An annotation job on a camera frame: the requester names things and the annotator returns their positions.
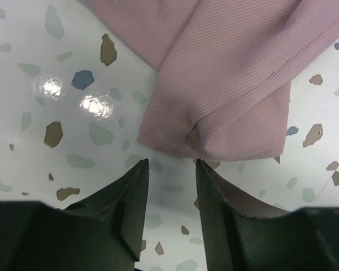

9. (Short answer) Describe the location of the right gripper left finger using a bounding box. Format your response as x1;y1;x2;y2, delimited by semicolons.
0;159;149;270

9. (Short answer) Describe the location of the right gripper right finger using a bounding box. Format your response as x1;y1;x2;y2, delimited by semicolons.
195;160;339;270

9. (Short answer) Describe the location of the pink tank top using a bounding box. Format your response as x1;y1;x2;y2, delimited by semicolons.
89;1;339;161

